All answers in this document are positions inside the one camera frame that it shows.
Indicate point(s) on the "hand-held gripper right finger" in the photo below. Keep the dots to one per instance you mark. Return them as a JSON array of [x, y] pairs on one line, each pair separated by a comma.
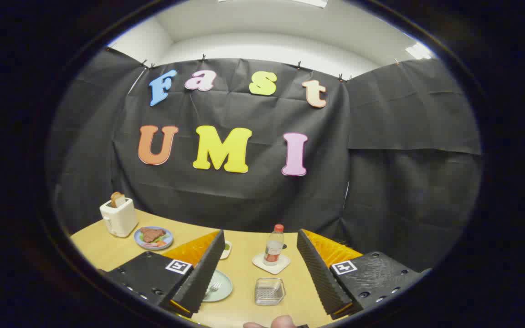
[[317, 273]]

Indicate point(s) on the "pale green plate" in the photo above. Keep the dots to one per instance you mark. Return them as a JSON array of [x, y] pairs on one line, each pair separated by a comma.
[[224, 284]]

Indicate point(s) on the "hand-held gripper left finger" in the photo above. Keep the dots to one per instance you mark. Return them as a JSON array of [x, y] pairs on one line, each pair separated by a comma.
[[203, 273]]

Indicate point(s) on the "clear bottle with red cap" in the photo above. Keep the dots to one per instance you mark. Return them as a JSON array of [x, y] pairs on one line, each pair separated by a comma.
[[274, 248]]

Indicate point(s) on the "brown toast slice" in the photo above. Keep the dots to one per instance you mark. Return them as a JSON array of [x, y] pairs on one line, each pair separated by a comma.
[[117, 199]]

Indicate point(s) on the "white divided dish with grains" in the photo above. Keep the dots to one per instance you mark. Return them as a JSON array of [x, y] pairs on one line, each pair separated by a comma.
[[227, 250]]

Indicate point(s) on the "small blue plate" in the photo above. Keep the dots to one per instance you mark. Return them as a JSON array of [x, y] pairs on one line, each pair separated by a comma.
[[167, 238]]

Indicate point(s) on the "white square coaster tray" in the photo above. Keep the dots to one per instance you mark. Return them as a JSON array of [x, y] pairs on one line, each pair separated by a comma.
[[283, 267]]

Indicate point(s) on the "cream toaster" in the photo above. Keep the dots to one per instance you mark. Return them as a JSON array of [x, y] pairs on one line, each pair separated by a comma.
[[119, 218]]

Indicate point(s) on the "brown meat slice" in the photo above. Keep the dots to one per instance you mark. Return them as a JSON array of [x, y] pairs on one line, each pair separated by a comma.
[[152, 234]]

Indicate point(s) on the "perforated metal basket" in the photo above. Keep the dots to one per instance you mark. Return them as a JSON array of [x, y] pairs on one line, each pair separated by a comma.
[[269, 294]]

